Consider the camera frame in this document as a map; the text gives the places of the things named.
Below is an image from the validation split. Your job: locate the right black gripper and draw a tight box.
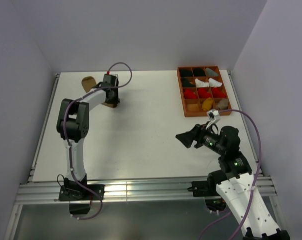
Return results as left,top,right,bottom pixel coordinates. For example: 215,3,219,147
175,120,225,155

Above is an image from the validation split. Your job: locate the brown sock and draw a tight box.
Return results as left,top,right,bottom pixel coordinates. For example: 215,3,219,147
80,76,116,110

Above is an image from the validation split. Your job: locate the mustard yellow striped sock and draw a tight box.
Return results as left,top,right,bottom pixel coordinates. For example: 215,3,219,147
202,98,214,112

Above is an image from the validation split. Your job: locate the tan sock with red cuff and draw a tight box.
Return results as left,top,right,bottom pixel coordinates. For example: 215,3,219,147
216,98,229,110

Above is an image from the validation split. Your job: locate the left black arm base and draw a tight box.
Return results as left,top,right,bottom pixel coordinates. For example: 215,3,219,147
56,174,105,219

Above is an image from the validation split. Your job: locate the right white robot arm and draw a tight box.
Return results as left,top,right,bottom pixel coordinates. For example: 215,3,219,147
175,124,290,240

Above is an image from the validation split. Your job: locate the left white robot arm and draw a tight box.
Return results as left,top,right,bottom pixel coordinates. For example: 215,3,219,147
56,73,120,200

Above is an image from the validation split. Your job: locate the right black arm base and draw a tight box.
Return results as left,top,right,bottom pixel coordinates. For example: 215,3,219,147
187,180,227,212

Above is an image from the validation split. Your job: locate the red rolled sock left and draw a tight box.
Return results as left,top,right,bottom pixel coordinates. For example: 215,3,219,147
183,88,198,100

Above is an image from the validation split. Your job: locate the red rolled sock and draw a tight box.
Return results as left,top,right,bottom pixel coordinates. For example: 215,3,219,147
197,88,212,99
211,87,227,98
183,88,198,100

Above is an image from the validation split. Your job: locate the red rolled sock middle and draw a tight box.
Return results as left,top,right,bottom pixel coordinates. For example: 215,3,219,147
197,88,212,99

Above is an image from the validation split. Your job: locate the orange compartment organizer box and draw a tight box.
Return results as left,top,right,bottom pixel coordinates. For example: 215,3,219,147
177,65,232,117

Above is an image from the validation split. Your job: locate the red rolled sock right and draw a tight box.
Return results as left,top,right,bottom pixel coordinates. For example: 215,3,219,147
211,87,227,98

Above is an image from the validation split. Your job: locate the black rolled sock middle-left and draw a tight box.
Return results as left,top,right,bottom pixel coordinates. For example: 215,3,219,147
181,77,196,88

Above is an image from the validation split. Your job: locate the white rolled sock middle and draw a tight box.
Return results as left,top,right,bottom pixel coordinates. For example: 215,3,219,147
195,78,210,88

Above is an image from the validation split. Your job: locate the white rolled sock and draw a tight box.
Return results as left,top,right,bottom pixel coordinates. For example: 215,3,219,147
208,78,223,88
195,78,210,88

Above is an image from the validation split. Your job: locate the white rolled sock right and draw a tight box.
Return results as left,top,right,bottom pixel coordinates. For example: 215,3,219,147
208,78,223,88

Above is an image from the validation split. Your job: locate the black rolled sock back-left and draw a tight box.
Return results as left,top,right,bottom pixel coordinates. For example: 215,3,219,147
179,68,193,78

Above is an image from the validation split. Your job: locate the black rolled sock back-middle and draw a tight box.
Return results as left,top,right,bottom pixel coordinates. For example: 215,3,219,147
192,67,206,77

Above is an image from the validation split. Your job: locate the grey rolled sock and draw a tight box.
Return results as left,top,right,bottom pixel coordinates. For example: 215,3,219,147
206,67,219,77

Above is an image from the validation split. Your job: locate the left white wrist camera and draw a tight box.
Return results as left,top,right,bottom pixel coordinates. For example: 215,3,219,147
106,71,119,78

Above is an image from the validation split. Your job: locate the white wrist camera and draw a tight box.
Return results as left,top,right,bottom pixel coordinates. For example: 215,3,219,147
206,109,221,129
106,71,119,78

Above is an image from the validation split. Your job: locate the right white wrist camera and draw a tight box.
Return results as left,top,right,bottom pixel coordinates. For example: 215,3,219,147
206,109,221,129

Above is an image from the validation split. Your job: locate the aluminium frame rail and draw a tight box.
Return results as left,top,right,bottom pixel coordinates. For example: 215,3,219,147
14,176,278,205

